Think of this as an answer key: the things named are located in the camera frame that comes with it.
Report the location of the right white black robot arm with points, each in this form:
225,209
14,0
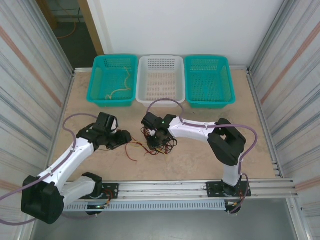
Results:
190,130

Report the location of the white plastic basket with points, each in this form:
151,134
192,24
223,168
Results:
160,80

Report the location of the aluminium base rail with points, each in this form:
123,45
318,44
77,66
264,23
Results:
175,186

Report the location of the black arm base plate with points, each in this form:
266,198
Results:
215,188
111,190

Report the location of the teal plastic basket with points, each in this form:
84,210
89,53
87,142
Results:
110,75
210,77

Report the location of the wooden door frame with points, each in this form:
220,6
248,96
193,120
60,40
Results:
91,25

